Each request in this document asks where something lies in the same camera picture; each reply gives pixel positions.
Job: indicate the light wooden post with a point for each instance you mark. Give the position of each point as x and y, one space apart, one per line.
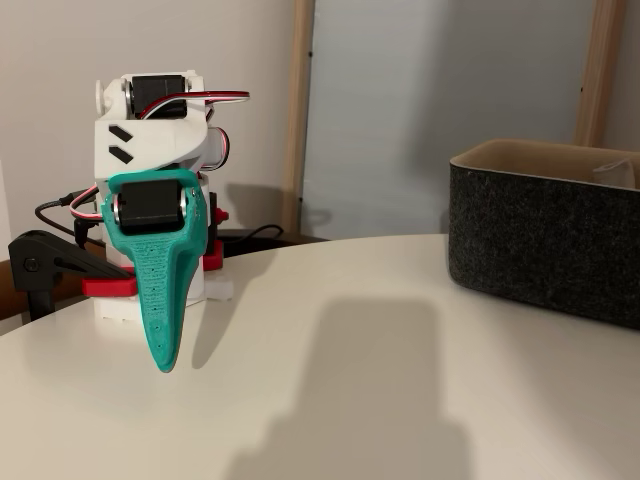
597 75
300 100

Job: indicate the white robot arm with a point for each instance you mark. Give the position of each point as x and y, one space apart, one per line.
150 135

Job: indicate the dark grey felt basket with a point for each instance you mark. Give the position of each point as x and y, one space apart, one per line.
540 240

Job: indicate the pale grey panel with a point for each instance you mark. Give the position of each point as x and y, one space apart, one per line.
425 100

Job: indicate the black clamp with red pad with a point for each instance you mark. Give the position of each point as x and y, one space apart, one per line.
216 257
60 260

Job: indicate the pale beige block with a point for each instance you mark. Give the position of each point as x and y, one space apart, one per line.
615 175

